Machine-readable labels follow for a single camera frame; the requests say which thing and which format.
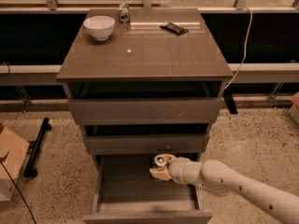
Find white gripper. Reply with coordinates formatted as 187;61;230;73
149;154;203;185

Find green soda can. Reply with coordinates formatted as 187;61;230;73
154;155;168;171

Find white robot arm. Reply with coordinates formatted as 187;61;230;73
149;154;299;224

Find open bottom drawer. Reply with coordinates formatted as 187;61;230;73
83;155;212;224

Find middle drawer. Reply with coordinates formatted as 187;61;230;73
83;134;209;155

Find brown drawer cabinet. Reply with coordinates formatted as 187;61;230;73
55;7;235;170

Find top drawer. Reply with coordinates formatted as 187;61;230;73
68;98;223;125

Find small silver can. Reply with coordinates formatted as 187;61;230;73
119;3;130;23

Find black metal stand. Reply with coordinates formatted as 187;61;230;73
23;118;51;178

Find black snack bar packet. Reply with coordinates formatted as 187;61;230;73
160;22;188;35

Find white bowl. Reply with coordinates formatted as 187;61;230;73
83;16;115;41

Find cardboard box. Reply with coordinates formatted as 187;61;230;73
0;123;29;202

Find black floor cable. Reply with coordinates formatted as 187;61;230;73
0;154;39;224

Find white cable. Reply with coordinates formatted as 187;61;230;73
223;7;253;91

